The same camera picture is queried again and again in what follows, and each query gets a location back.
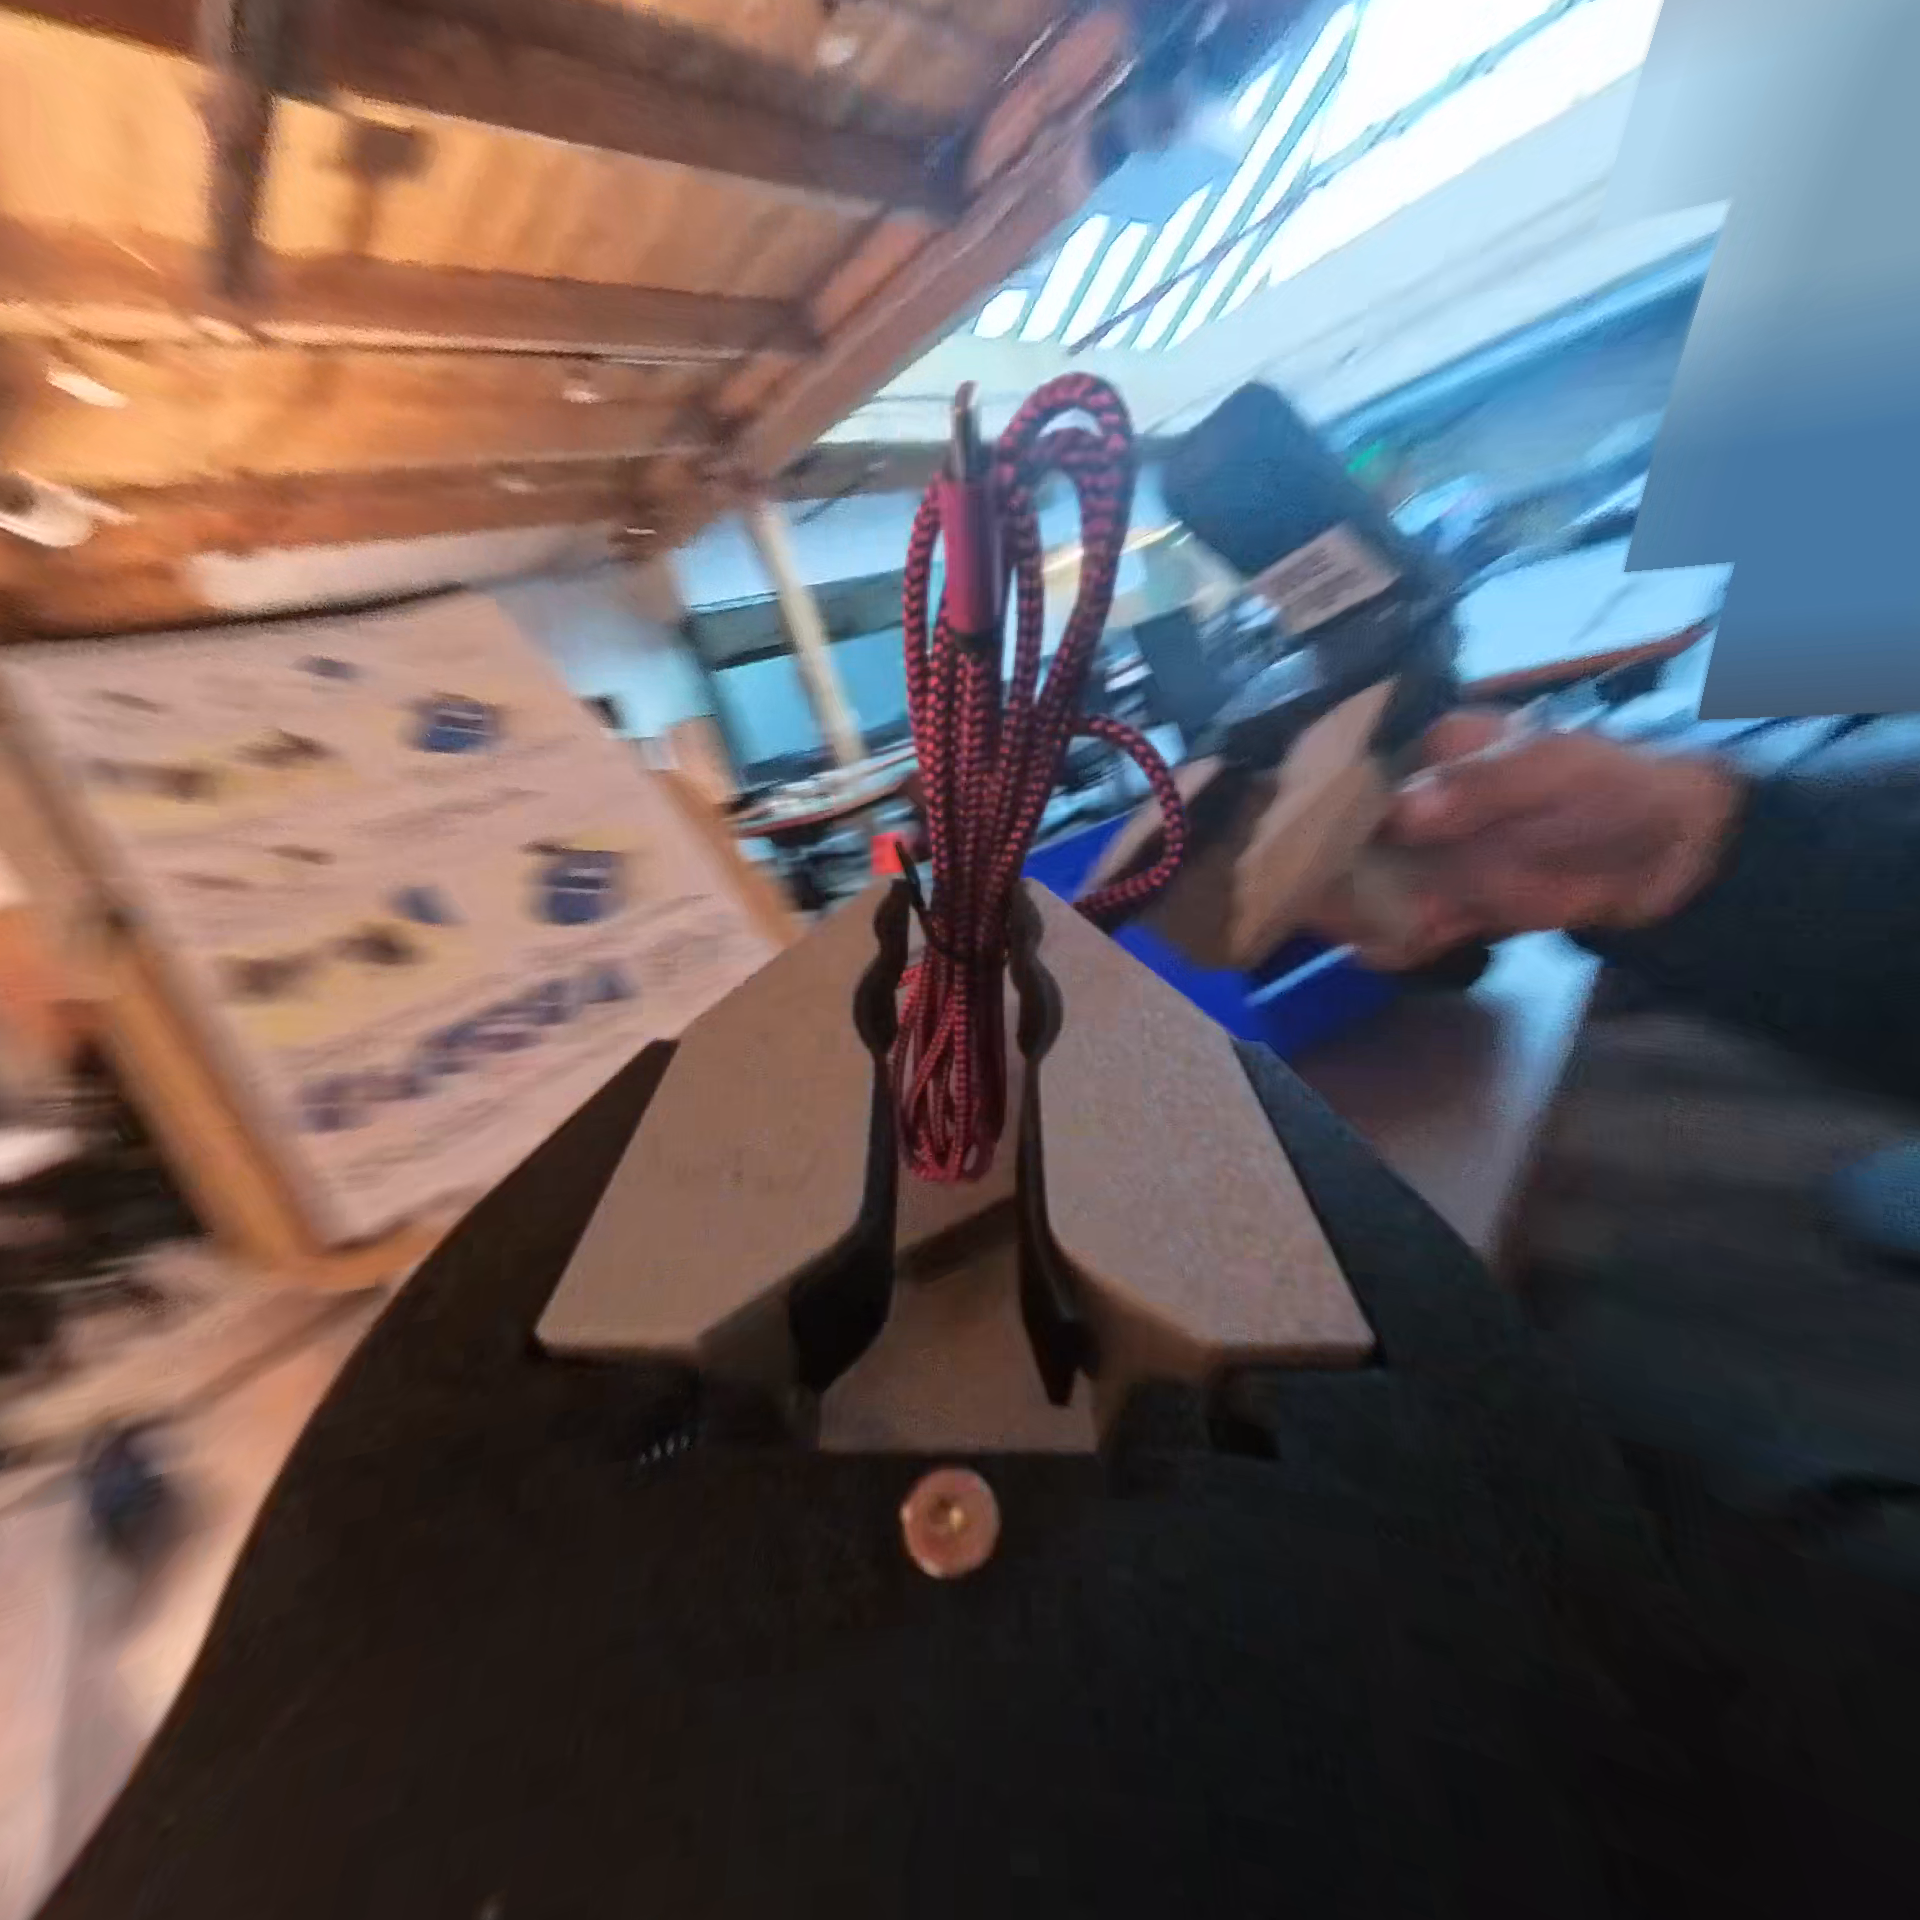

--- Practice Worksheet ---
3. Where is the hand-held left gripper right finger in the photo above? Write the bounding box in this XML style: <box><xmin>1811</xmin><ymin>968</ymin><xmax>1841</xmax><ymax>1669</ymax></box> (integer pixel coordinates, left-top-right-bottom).
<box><xmin>1008</xmin><ymin>878</ymin><xmax>1376</xmax><ymax>1409</ymax></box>

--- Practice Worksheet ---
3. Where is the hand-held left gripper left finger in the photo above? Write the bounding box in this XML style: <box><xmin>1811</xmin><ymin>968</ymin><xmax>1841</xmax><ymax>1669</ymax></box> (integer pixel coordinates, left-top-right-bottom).
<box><xmin>536</xmin><ymin>878</ymin><xmax>918</xmax><ymax>1393</ymax></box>

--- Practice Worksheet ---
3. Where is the blue plastic bin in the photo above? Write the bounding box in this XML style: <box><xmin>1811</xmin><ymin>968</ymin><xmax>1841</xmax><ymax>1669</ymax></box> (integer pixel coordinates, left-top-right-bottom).
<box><xmin>1035</xmin><ymin>808</ymin><xmax>1358</xmax><ymax>1061</ymax></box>

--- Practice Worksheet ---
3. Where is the red black braided usb cable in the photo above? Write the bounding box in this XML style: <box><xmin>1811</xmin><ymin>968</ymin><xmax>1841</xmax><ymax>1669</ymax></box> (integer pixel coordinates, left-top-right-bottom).
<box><xmin>872</xmin><ymin>375</ymin><xmax>1193</xmax><ymax>1188</ymax></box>

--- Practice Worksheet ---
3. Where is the person's right forearm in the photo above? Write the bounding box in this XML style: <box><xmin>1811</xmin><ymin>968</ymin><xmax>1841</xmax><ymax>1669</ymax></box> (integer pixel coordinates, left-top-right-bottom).
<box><xmin>1565</xmin><ymin>719</ymin><xmax>1920</xmax><ymax>1105</ymax></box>

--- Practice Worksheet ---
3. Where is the person's right hand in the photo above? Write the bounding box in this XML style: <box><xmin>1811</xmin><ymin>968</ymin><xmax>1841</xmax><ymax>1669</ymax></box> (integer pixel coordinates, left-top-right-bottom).
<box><xmin>1342</xmin><ymin>712</ymin><xmax>1748</xmax><ymax>978</ymax></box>

